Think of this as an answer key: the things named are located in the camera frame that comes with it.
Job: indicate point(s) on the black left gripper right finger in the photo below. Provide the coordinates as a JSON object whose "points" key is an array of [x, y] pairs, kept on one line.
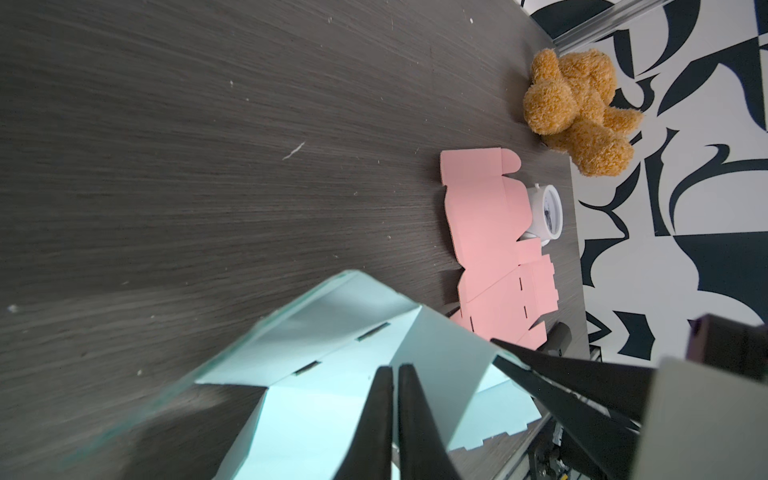
{"points": [[422, 454]]}

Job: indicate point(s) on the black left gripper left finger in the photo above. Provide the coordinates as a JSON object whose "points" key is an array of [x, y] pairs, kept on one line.
{"points": [[370, 453]]}

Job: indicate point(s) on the light blue paper box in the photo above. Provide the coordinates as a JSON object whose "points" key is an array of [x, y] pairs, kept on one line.
{"points": [[316, 358]]}

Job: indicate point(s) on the brown teddy bear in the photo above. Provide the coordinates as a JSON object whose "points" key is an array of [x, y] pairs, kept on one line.
{"points": [[569, 105]]}

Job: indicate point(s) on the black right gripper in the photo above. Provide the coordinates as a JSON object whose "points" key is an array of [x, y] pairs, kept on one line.
{"points": [[705, 416]]}

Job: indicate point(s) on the white alarm clock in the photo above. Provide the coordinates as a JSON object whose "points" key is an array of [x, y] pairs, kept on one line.
{"points": [[547, 214]]}

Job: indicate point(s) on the pink flat paper box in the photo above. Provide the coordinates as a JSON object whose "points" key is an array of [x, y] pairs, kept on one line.
{"points": [[507, 282]]}

